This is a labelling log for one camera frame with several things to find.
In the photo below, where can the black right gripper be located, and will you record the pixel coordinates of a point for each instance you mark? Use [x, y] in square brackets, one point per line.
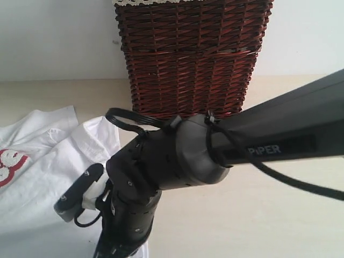
[126, 224]

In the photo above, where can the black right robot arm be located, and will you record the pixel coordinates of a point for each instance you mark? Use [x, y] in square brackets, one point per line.
[199, 150]

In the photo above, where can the white tape camera mount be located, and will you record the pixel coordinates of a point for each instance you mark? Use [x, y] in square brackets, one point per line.
[93, 192]

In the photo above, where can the dark red wicker basket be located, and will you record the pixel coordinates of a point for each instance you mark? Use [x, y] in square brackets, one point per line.
[191, 57]

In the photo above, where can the white t-shirt red print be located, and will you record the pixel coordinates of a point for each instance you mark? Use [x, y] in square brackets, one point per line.
[41, 156]

